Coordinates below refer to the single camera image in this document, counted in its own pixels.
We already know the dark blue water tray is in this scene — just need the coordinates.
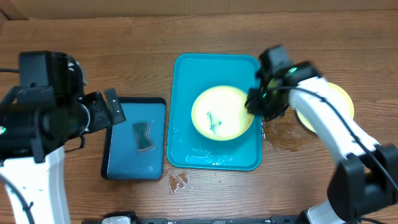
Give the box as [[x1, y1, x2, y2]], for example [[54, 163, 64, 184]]
[[101, 97, 167, 180]]

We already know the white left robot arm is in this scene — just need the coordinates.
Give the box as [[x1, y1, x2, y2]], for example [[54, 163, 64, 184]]
[[1, 51, 126, 223]]

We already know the teal serving tray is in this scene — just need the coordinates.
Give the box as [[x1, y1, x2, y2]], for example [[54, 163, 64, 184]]
[[167, 54, 262, 171]]

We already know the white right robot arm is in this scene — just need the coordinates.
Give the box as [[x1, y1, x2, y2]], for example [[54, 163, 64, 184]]
[[245, 45, 397, 223]]

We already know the yellow plate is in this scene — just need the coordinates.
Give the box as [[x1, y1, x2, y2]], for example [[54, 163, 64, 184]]
[[296, 82, 354, 133], [191, 85, 254, 141]]

